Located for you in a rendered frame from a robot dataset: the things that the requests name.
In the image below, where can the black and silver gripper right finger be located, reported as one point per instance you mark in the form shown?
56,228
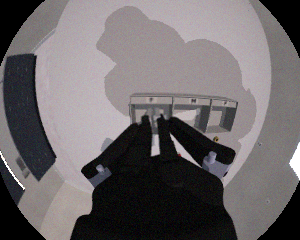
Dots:
211,156

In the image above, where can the grey three-compartment tray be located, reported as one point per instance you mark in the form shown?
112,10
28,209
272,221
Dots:
195,110

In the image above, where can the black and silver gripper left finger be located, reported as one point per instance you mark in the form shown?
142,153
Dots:
114,156

